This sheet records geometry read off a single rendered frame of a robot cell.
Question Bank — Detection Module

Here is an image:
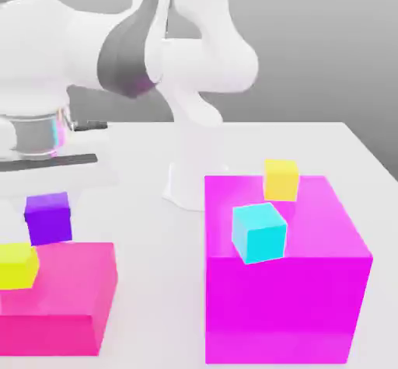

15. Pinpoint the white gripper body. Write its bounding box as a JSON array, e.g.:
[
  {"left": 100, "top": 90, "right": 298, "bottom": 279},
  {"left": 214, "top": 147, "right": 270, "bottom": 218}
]
[{"left": 0, "top": 151, "right": 108, "bottom": 191}]

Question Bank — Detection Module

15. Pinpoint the small purple cube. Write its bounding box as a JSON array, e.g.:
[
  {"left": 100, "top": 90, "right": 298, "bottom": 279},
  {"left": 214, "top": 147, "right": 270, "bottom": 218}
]
[{"left": 23, "top": 191, "right": 73, "bottom": 247}]

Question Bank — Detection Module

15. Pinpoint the small lime yellow cube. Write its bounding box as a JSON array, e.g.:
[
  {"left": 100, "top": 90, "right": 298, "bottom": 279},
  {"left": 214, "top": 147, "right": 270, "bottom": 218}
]
[{"left": 0, "top": 242, "right": 40, "bottom": 291}]

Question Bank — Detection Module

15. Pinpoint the small cyan cube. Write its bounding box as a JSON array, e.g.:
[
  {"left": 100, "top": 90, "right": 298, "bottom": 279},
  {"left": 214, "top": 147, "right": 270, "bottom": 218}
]
[{"left": 231, "top": 201, "right": 288, "bottom": 266}]

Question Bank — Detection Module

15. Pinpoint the large pink box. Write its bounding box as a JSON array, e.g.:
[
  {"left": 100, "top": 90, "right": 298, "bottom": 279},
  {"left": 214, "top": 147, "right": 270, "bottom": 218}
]
[{"left": 0, "top": 242, "right": 119, "bottom": 358}]

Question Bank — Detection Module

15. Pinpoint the large magenta box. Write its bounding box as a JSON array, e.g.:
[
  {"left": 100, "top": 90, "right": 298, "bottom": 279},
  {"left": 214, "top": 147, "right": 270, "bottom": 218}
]
[{"left": 204, "top": 174, "right": 375, "bottom": 366}]

